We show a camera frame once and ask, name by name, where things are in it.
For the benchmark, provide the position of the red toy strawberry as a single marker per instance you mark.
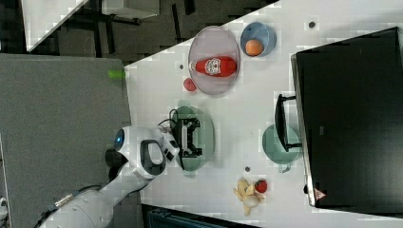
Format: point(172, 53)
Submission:
point(261, 186)

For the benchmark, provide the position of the orange fruit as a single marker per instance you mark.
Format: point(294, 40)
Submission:
point(254, 47)

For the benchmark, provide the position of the red ketchup bottle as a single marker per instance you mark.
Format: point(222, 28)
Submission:
point(220, 66)

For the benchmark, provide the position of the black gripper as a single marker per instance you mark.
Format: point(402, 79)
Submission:
point(184, 130)

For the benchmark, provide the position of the peeled toy banana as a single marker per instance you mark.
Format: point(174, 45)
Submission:
point(247, 194)

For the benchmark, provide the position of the black cylinder holder upper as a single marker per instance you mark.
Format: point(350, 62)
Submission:
point(114, 158)

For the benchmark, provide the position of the grey round plate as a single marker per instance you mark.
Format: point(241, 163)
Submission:
point(212, 42)

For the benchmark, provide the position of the green plastic strainer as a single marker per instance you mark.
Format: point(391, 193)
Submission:
point(204, 137)

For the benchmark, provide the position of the black toaster oven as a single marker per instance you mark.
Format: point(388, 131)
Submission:
point(350, 112)

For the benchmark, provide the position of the green pot with handle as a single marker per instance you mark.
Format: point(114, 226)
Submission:
point(276, 152)

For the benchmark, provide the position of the black oven door handle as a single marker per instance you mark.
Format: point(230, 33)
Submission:
point(281, 124)

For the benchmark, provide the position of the black cylinder holder lower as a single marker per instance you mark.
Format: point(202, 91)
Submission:
point(113, 173)

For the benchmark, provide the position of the blue bowl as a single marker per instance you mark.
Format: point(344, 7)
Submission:
point(261, 32)

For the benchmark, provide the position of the pink toy strawberry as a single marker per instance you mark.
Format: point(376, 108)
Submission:
point(189, 85)

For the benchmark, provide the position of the black cylinder holder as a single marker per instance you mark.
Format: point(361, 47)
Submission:
point(114, 158)
point(113, 173)

